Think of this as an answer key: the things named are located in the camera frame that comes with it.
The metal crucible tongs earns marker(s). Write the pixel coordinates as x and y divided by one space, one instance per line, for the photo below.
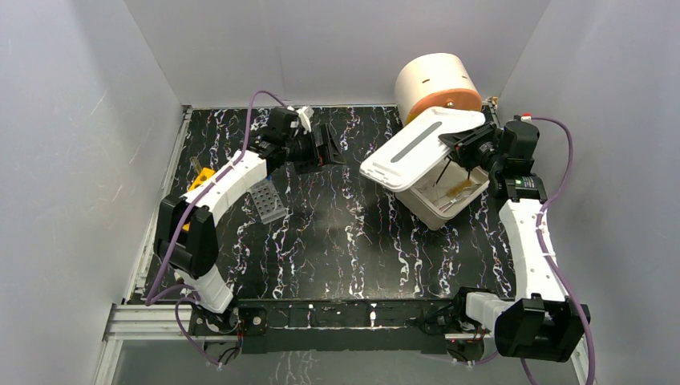
454 200

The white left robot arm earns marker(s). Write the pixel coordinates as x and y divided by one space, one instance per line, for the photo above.
186 236

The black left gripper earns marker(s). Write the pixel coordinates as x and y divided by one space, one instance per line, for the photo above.
317 150

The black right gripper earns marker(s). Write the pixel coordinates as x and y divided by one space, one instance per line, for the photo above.
463 141

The yellow test tube rack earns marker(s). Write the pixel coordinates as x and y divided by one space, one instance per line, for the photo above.
204 174

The cream cylindrical drawer cabinet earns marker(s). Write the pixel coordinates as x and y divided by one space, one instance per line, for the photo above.
434 80

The white plastic bin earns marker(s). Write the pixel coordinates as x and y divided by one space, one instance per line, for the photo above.
429 192

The aluminium frame rail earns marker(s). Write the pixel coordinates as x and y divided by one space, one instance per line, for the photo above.
263 318

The white bin lid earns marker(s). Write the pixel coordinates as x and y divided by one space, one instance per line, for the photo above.
412 152

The clear plastic tube rack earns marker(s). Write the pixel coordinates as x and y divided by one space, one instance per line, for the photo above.
267 201

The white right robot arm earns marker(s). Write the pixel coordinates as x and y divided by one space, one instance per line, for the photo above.
531 255

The brown test tube brush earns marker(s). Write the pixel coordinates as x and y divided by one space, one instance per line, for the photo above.
461 186

